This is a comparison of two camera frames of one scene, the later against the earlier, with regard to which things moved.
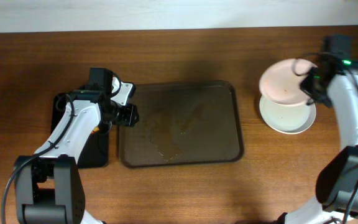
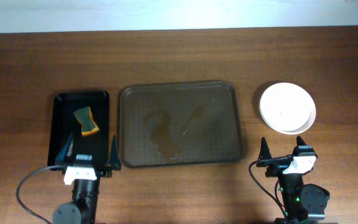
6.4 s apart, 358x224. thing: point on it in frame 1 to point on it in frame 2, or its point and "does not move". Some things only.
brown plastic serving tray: x=183 y=123 does not move
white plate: x=280 y=81 to x=287 y=108
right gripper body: x=307 y=86 to x=272 y=171
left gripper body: x=129 y=115 to x=103 y=170
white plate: x=288 y=119 does not move
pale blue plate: x=286 y=119 does not move
